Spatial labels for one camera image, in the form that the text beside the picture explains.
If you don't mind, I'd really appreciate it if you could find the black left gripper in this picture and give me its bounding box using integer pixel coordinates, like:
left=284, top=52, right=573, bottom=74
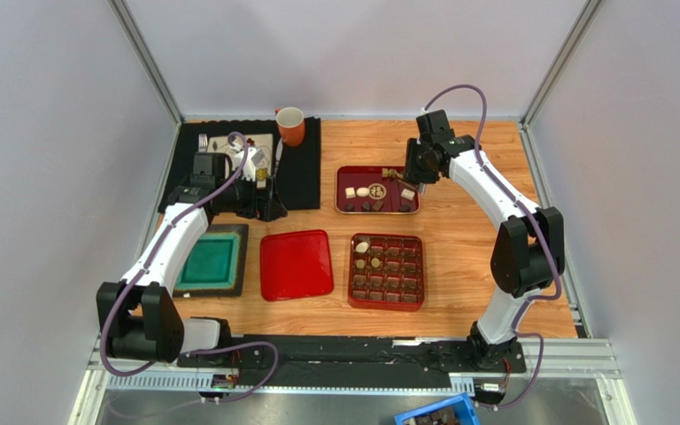
left=215, top=172, right=286, bottom=222

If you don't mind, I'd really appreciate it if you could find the red chocolate serving tray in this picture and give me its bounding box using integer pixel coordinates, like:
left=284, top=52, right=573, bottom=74
left=335, top=166, right=421, bottom=214

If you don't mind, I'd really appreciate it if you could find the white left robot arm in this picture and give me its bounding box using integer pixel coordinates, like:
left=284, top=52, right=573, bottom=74
left=96, top=143, right=287, bottom=368

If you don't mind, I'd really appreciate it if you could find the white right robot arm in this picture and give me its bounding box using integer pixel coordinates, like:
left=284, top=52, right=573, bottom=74
left=404, top=110, right=565, bottom=368

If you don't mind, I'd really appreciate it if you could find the red chocolate box with tray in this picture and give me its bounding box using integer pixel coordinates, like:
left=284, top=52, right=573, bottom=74
left=347, top=233, right=426, bottom=313

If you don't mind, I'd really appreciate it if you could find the black cloth placemat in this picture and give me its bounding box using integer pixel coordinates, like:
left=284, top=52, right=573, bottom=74
left=157, top=117, right=321, bottom=213

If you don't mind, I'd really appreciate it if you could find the floral square plate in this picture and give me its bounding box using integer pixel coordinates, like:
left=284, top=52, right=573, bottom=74
left=206, top=134, right=274, bottom=187

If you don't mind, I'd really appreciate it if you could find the red tin lid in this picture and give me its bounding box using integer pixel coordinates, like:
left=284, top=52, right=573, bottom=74
left=259, top=229, right=334, bottom=302

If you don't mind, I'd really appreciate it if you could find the silver fork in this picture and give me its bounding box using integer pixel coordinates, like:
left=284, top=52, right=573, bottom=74
left=197, top=134, right=209, bottom=152

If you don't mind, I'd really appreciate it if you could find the turquoise glazed dark plate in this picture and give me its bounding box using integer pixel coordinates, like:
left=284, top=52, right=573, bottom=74
left=174, top=224, right=249, bottom=298

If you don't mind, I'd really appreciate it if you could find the orange mug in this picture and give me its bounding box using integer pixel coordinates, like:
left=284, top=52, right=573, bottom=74
left=275, top=107, right=305, bottom=147

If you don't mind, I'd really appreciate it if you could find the blue plastic bin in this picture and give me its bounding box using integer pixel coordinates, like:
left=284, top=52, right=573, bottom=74
left=394, top=393, right=481, bottom=425

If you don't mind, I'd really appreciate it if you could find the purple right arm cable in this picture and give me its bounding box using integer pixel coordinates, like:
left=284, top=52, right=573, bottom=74
left=421, top=83, right=564, bottom=411

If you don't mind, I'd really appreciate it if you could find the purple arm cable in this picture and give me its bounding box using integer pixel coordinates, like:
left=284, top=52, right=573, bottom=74
left=98, top=130, right=280, bottom=405
left=421, top=83, right=564, bottom=411

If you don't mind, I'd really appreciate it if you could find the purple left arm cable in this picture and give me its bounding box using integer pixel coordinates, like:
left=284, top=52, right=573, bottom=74
left=98, top=130, right=280, bottom=405

